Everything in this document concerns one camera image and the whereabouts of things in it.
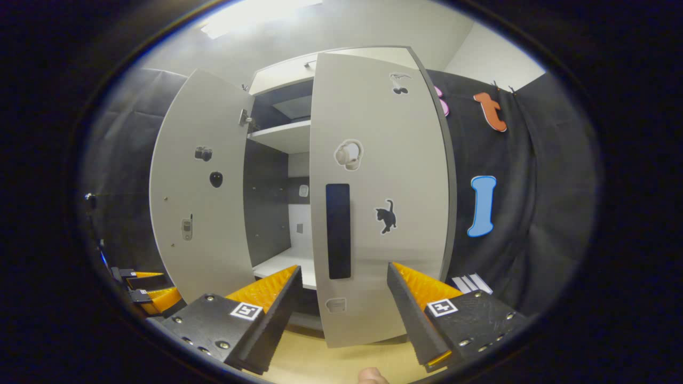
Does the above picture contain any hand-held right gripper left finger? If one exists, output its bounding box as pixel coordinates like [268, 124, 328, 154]
[145, 265, 303, 375]

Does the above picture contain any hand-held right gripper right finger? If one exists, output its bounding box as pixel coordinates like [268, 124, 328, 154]
[386, 261, 530, 374]

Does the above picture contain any white door with camera sticker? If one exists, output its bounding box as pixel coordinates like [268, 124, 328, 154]
[149, 68, 257, 305]

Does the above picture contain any white and grey cabinet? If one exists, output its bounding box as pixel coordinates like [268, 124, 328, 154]
[243, 45, 458, 331]

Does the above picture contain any white door with cat sticker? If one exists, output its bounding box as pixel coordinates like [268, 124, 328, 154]
[309, 52, 451, 348]

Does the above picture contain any white cabinet drawer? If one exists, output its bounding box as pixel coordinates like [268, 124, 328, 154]
[248, 46, 422, 97]

